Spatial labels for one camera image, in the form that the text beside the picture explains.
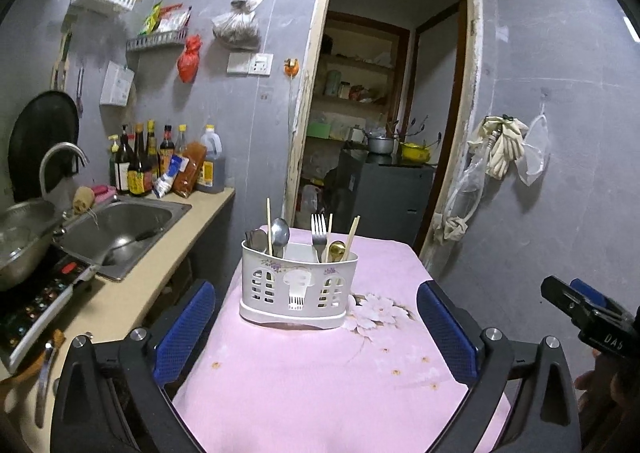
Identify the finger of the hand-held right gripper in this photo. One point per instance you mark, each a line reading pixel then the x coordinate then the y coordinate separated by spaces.
pixel 587 289
pixel 562 295

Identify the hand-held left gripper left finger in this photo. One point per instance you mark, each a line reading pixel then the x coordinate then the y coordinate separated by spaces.
pixel 182 333

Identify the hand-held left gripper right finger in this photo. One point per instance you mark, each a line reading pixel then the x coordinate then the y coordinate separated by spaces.
pixel 445 333

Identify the white plastic utensil holder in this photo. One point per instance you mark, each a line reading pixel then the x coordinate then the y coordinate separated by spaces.
pixel 300 293

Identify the golden spoon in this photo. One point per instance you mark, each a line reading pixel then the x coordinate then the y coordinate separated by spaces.
pixel 336 250

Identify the large steel spoon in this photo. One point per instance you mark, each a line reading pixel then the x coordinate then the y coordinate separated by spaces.
pixel 280 233

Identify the steel fork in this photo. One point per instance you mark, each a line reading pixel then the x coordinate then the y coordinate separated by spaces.
pixel 318 233

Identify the person's right hand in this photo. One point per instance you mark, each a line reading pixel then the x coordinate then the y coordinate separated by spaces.
pixel 597 383

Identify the steel ladle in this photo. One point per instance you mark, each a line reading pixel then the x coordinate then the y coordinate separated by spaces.
pixel 125 248

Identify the dirty white rag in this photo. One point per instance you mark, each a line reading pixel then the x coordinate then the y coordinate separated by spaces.
pixel 450 228

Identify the steel sink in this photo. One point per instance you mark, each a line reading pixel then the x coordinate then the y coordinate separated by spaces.
pixel 120 228

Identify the pink floral tablecloth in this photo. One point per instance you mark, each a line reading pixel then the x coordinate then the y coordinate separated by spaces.
pixel 310 383

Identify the clear hanging plastic bag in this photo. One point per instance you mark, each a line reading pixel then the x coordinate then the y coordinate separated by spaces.
pixel 534 153

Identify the induction cooker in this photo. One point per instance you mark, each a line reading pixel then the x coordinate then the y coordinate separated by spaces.
pixel 35 313

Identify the grey cabinet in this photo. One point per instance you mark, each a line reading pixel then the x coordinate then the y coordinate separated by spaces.
pixel 385 193

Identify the blue white packet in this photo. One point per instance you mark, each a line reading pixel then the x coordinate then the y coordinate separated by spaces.
pixel 167 178

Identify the hanging rubber gloves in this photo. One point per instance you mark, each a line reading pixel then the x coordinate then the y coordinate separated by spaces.
pixel 502 148

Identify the pink brush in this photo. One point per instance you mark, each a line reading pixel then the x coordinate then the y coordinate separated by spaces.
pixel 105 190

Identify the orange spice bag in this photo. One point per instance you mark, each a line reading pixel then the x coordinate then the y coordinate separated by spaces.
pixel 190 168

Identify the loofah sponge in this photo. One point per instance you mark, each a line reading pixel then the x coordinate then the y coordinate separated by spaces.
pixel 83 199

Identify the large oil jug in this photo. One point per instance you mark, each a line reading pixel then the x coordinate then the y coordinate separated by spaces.
pixel 212 163

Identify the dark sauce bottle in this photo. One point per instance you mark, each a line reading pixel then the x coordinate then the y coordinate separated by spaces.
pixel 151 148
pixel 124 168

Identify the green dish soap bottle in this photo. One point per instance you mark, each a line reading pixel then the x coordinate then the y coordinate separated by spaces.
pixel 114 168

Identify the white plastic jug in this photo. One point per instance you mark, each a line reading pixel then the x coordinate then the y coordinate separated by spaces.
pixel 309 205

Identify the yellow bowl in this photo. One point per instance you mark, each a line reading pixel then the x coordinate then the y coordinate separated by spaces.
pixel 415 153

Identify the red cap sauce bottle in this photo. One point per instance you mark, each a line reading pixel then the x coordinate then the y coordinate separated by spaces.
pixel 166 148

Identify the clear yellow cap bottle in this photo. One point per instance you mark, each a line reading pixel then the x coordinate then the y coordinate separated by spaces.
pixel 181 140

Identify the small steel cooking pot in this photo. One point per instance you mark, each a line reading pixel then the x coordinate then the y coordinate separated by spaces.
pixel 380 144

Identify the dried plant stems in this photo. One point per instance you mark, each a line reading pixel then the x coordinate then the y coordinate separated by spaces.
pixel 415 130

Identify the steel faucet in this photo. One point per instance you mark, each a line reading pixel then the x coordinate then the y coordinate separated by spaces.
pixel 57 150

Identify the black wok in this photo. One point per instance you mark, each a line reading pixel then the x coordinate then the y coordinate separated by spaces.
pixel 40 138

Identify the wooden shelving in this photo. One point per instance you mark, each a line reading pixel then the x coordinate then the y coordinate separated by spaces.
pixel 350 98

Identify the white hanging box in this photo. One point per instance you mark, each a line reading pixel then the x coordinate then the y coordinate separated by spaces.
pixel 116 83

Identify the hanging steel peeler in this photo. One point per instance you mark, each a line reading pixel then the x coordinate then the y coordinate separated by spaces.
pixel 79 93

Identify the red plastic bag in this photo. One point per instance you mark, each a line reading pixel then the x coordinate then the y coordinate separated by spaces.
pixel 189 63

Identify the hanging wooden utensil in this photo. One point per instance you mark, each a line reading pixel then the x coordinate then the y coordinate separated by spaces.
pixel 61 63

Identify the clear bag of dried goods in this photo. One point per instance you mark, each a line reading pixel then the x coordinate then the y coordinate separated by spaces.
pixel 236 25

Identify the seasoning packets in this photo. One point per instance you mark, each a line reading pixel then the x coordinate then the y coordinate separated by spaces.
pixel 167 20

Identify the worn door frame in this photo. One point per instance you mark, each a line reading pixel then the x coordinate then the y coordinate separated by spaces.
pixel 305 98

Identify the white wall switch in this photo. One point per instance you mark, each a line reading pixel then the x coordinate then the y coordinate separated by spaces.
pixel 238 63

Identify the white wall socket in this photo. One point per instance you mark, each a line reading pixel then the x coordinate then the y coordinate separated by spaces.
pixel 261 64

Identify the orange wall hook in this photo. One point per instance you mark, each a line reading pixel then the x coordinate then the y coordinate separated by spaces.
pixel 291 67

